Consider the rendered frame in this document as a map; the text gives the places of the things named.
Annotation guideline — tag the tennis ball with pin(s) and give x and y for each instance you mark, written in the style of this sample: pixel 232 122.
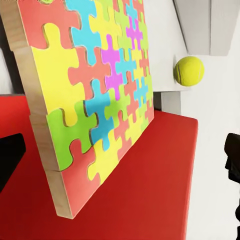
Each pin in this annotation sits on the tennis ball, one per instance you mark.
pixel 189 71

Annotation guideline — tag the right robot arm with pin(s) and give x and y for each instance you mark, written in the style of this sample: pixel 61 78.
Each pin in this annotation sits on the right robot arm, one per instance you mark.
pixel 234 175

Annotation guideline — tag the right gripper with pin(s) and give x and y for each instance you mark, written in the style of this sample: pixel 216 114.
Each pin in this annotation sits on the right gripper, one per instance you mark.
pixel 233 173

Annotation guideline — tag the jigsaw puzzle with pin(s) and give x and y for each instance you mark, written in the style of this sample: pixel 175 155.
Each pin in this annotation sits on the jigsaw puzzle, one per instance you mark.
pixel 84 66

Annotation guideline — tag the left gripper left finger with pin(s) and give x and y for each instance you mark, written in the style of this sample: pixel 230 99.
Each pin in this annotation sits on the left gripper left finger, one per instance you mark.
pixel 12 150

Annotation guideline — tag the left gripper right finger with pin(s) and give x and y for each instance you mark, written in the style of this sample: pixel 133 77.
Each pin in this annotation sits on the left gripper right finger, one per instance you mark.
pixel 232 149

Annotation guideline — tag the desk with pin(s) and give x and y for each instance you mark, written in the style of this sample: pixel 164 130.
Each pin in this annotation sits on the desk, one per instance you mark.
pixel 166 43

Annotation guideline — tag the toy box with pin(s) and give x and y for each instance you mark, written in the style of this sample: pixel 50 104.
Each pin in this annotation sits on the toy box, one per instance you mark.
pixel 208 25

